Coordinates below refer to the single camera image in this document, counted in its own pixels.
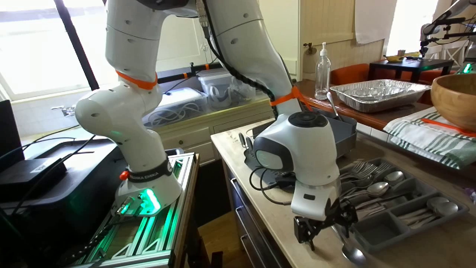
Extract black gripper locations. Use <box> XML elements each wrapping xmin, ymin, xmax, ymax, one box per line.
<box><xmin>292</xmin><ymin>197</ymin><xmax>361</xmax><ymax>250</ymax></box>

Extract silver table spoon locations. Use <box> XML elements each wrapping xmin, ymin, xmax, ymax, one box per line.
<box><xmin>331</xmin><ymin>225</ymin><xmax>369</xmax><ymax>267</ymax></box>

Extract silver table knife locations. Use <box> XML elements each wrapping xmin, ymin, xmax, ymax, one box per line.
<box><xmin>356</xmin><ymin>198</ymin><xmax>399</xmax><ymax>224</ymax></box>

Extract grey cutlery tray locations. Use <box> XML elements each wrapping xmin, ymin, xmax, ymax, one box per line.
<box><xmin>340</xmin><ymin>157</ymin><xmax>469</xmax><ymax>255</ymax></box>

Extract large silver spoon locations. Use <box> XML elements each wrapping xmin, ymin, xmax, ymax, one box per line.
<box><xmin>347</xmin><ymin>181</ymin><xmax>392</xmax><ymax>204</ymax></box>

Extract small silver spoon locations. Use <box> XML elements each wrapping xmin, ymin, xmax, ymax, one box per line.
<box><xmin>384</xmin><ymin>170</ymin><xmax>408</xmax><ymax>185</ymax></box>

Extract round silver spoon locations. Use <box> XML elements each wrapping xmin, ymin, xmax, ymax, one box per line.
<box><xmin>399</xmin><ymin>195</ymin><xmax>462</xmax><ymax>225</ymax></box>

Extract silver fork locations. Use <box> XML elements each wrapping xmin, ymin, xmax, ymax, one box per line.
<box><xmin>341</xmin><ymin>161</ymin><xmax>384</xmax><ymax>188</ymax></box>

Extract grey table drawer fronts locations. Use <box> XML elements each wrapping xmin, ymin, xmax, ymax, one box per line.
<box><xmin>222</xmin><ymin>163</ymin><xmax>295</xmax><ymax>268</ymax></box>

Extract grey dish drying rack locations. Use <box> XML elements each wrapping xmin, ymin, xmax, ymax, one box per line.
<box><xmin>239</xmin><ymin>112</ymin><xmax>359</xmax><ymax>186</ymax></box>

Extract green striped kitchen towel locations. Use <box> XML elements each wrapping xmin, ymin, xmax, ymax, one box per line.
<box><xmin>383</xmin><ymin>106</ymin><xmax>476</xmax><ymax>172</ymax></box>

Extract aluminium foil baking tray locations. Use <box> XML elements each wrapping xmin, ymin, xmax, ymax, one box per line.
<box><xmin>331</xmin><ymin>79</ymin><xmax>432</xmax><ymax>115</ymax></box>

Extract clear hand sanitizer pump bottle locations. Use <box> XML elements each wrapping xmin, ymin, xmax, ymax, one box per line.
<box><xmin>314</xmin><ymin>41</ymin><xmax>334</xmax><ymax>102</ymax></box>

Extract cream bench with drawers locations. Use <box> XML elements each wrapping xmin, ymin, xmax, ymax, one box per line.
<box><xmin>148</xmin><ymin>96</ymin><xmax>282</xmax><ymax>166</ymax></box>

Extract orange chair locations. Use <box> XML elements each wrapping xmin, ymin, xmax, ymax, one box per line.
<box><xmin>329</xmin><ymin>63</ymin><xmax>372</xmax><ymax>87</ymax></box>
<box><xmin>417</xmin><ymin>67</ymin><xmax>447</xmax><ymax>87</ymax></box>

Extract clear open storage bin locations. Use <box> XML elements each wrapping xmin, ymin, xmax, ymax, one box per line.
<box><xmin>198</xmin><ymin>67</ymin><xmax>261</xmax><ymax>109</ymax></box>

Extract wooden bowl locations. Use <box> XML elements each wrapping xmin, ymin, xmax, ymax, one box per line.
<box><xmin>430</xmin><ymin>73</ymin><xmax>476</xmax><ymax>133</ymax></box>

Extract black side table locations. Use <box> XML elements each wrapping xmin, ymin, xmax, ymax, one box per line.
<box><xmin>369</xmin><ymin>58</ymin><xmax>456</xmax><ymax>85</ymax></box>

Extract clear lidded storage bin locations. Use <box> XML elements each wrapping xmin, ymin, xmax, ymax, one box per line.
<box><xmin>143</xmin><ymin>88</ymin><xmax>210</xmax><ymax>127</ymax></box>

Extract white hanging cloth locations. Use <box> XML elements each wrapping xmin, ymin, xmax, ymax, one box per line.
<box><xmin>353</xmin><ymin>0</ymin><xmax>399</xmax><ymax>47</ymax></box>

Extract white lattice chair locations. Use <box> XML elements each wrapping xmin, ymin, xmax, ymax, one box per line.
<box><xmin>426</xmin><ymin>44</ymin><xmax>474</xmax><ymax>69</ymax></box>

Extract white cabinet doors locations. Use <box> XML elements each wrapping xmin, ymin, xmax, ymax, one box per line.
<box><xmin>157</xmin><ymin>14</ymin><xmax>221</xmax><ymax>72</ymax></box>

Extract black tripod rig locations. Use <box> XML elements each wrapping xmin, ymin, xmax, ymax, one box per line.
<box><xmin>419</xmin><ymin>6</ymin><xmax>476</xmax><ymax>57</ymax></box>

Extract large black controller box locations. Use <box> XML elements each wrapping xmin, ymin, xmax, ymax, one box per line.
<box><xmin>0</xmin><ymin>140</ymin><xmax>127</xmax><ymax>268</ymax></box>

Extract small black box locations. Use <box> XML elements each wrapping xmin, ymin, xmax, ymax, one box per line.
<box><xmin>0</xmin><ymin>157</ymin><xmax>69</xmax><ymax>203</ymax></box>

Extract black diagonal pole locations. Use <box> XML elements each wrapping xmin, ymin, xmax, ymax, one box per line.
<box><xmin>53</xmin><ymin>0</ymin><xmax>102</xmax><ymax>93</ymax></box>

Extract black flat panel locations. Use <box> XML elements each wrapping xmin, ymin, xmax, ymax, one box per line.
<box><xmin>0</xmin><ymin>99</ymin><xmax>26</xmax><ymax>173</ymax></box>

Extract bright window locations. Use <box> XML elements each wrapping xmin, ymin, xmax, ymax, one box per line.
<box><xmin>0</xmin><ymin>0</ymin><xmax>121</xmax><ymax>103</ymax></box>

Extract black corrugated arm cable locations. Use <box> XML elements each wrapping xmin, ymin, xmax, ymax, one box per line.
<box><xmin>200</xmin><ymin>0</ymin><xmax>280</xmax><ymax>119</ymax></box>

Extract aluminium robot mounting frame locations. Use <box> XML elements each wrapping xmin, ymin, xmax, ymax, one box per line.
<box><xmin>73</xmin><ymin>151</ymin><xmax>201</xmax><ymax>268</ymax></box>

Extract black rail with orange clamps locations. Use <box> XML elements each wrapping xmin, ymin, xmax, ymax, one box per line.
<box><xmin>157</xmin><ymin>61</ymin><xmax>221</xmax><ymax>84</ymax></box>

